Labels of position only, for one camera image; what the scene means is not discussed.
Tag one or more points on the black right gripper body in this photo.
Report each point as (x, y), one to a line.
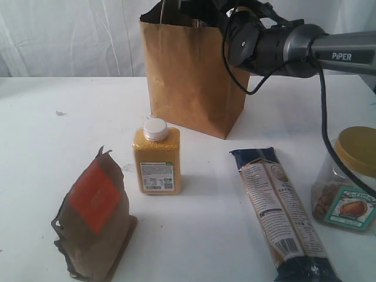
(212, 12)

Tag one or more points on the brown paper shopping bag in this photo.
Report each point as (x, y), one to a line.
(187, 81)

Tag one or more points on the yellow grain bottle white cap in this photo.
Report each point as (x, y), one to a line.
(156, 148)

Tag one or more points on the white backdrop curtain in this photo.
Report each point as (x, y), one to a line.
(72, 38)

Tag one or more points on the clear nut jar gold lid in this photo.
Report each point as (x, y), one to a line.
(336, 200)

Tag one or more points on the long pasta packet dark blue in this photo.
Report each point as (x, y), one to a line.
(297, 251)

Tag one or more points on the brown pouch with orange label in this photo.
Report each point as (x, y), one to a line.
(93, 223)

